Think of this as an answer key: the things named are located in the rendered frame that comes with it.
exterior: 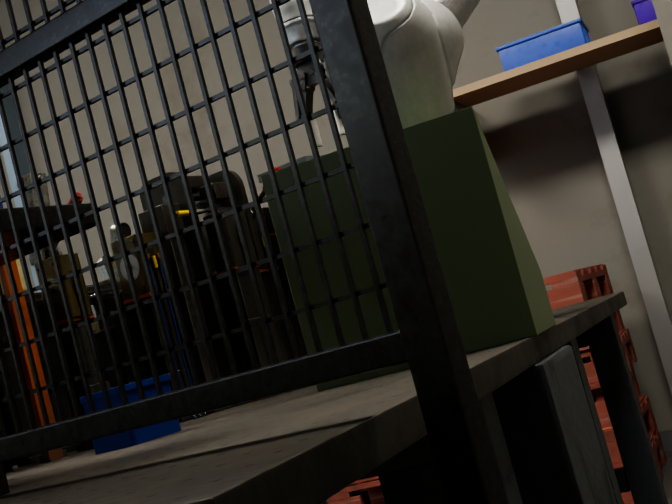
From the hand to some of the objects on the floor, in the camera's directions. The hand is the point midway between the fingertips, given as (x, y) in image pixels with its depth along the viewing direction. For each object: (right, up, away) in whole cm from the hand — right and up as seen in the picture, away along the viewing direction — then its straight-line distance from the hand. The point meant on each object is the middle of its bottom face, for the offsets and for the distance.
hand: (328, 130), depth 245 cm
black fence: (-44, -132, -111) cm, 178 cm away
